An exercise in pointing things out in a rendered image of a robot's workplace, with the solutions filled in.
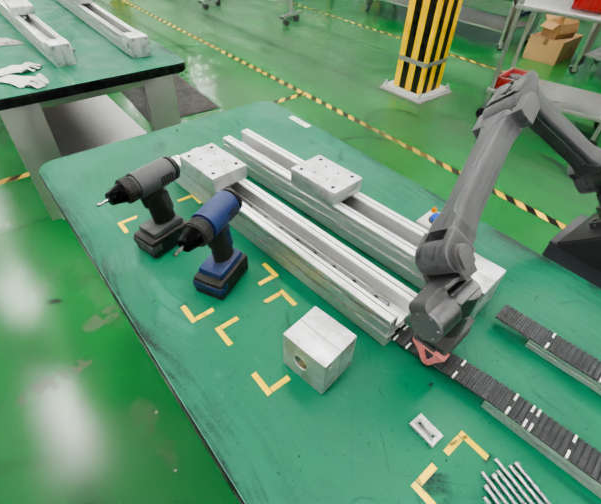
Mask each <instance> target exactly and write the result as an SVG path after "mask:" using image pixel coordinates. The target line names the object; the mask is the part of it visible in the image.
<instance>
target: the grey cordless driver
mask: <svg viewBox="0 0 601 504"><path fill-rule="evenodd" d="M179 177H180V168H179V166H178V164H177V162H176V161H175V160H174V159H173V158H171V157H169V156H164V157H163V158H159V159H157V160H155V161H153V162H151V163H148V164H146V165H144V166H142V167H140V168H138V169H136V170H134V171H132V172H130V173H128V174H126V176H123V177H121V178H119V179H117V180H116V181H115V185H114V186H113V187H112V188H111V189H110V190H109V191H108V192H107V193H105V198H106V200H104V201H102V202H100V203H98V204H96V205H97V207H100V206H101V205H103V204H105V203H107V202H109V204H111V205H118V204H122V203H126V202H127V203H129V204H132V203H134V202H136V201H137V200H139V199H140V200H141V202H142V204H143V206H144V207H145V208H146V209H147V208H148V210H149V212H150V214H151V217H152V218H150V219H149V220H147V221H145V222H144V223H142V224H140V225H139V229H140V230H138V231H136V232H135V233H134V236H133V238H134V241H135V243H137V246H138V247H139V248H140V249H142V250H143V251H145V252H146V253H148V254H149V255H150V256H152V257H153V258H155V259H157V258H159V257H160V256H162V255H163V254H165V253H166V252H168V251H169V250H171V249H172V248H174V247H175V246H177V245H178V240H179V238H180V236H181V235H182V233H183V226H184V224H185V223H186V222H187V221H186V220H185V219H183V218H182V217H181V216H179V215H178V214H176V213H175V212H174V210H173V208H174V204H173V202H172V199H171V197H170V195H169V192H168V190H167V188H166V187H164V186H166V185H168V184H170V183H172V182H174V181H175V180H176V179H178V178H179Z"/></svg>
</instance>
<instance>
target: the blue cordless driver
mask: <svg viewBox="0 0 601 504"><path fill-rule="evenodd" d="M241 208H242V199H241V197H240V195H239V194H238V193H237V192H236V191H234V190H233V189H230V188H223V189H221V190H220V191H218V192H217V193H216V194H215V195H214V196H213V197H212V198H211V199H210V200H208V201H207V202H206V203H205V204H204V205H203V206H202V207H201V208H200V209H199V210H198V211H197V212H196V213H195V214H194V215H192V217H191V219H189V220H188V221H187V222H186V223H185V224H184V226H183V233H182V235H181V236H180V238H179V240H178V246H179V247H180V248H179V249H178V250H177V251H176V252H175V253H174V254H173V256H174V257H176V256H177V255H178V254H179V253H180V252H181V251H182V250H183V251H185V252H190V251H192V250H193V249H195V248H197V247H199V246H200V247H202V246H203V247H204V246H205V245H208V247H209V248H211V251H212V254H211V255H210V256H209V257H208V258H207V259H206V260H205V261H204V262H203V263H202V265H201V266H200V267H199V271H198V272H197V273H196V274H195V276H194V279H193V285H194V286H195V287H196V290H197V291H198V292H201V293H203V294H206V295H208V296H211V297H214V298H216V299H219V300H224V299H225V297H226V296H227V295H228V294H229V292H230V291H231V290H232V288H233V287H234V286H235V285H236V283H237V282H238V281H239V279H240V278H241V277H242V276H243V274H244V273H245V272H246V270H247V269H248V260H247V255H246V254H244V253H242V251H241V250H238V249H235V248H233V246H232V245H233V239H232V235H231V231H230V227H229V224H228V223H229V222H230V221H231V220H232V219H233V217H235V215H237V213H238V212H239V210H240V209H241Z"/></svg>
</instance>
